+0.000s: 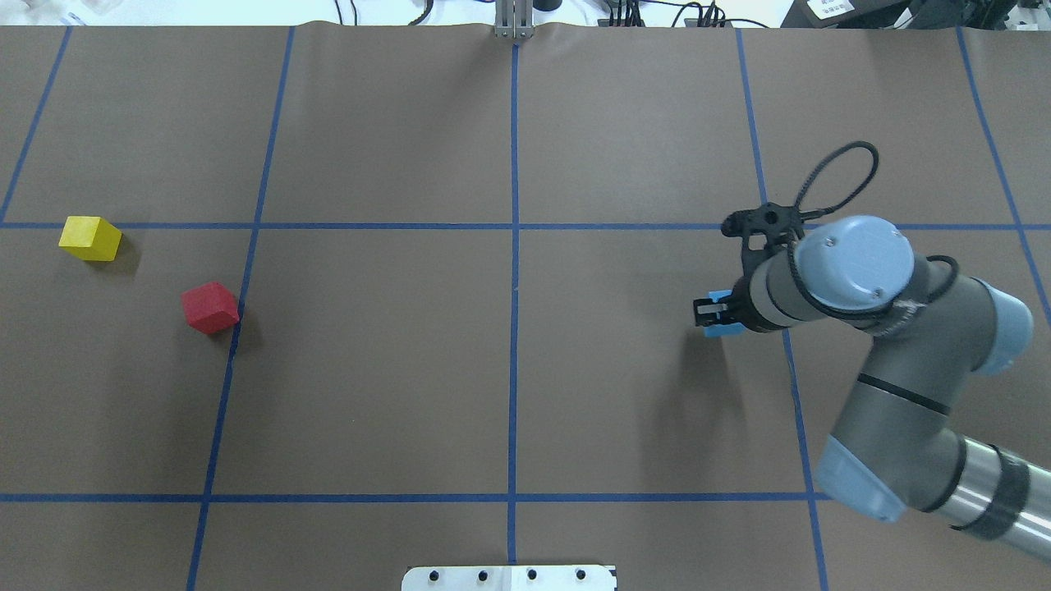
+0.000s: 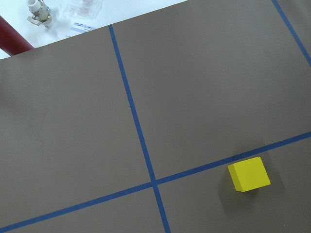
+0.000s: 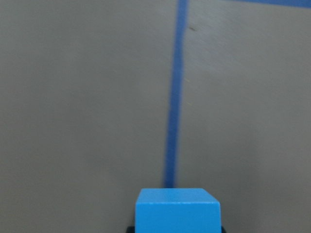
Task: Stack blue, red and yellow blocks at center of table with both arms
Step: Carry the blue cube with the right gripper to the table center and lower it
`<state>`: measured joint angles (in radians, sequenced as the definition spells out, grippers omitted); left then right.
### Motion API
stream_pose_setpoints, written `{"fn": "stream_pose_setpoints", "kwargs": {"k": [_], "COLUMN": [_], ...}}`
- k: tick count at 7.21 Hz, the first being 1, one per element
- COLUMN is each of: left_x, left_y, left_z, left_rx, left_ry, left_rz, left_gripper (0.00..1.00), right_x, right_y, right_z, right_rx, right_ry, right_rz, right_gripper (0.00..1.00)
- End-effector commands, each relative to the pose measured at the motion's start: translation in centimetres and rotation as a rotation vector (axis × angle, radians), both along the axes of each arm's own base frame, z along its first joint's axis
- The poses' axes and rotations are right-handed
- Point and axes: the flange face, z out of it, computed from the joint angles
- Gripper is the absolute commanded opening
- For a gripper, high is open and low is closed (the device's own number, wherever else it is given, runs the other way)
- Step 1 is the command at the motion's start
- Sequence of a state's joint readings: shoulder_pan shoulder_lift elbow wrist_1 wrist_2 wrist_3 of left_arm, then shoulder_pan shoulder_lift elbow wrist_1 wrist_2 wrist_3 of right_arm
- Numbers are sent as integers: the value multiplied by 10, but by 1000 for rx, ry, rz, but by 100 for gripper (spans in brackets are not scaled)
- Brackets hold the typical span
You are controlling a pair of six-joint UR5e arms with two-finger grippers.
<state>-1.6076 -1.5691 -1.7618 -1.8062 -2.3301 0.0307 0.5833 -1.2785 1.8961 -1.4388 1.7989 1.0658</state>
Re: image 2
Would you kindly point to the yellow block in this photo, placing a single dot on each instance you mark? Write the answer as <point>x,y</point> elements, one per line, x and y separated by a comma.
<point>249,174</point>

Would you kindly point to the paper label sheet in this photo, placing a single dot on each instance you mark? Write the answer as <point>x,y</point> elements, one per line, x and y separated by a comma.
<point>77,29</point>

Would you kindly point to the white metal fitting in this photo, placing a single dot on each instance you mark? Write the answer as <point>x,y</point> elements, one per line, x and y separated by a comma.
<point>41,13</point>

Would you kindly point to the dark red cylinder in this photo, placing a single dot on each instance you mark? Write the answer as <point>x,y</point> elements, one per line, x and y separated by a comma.
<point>11,42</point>

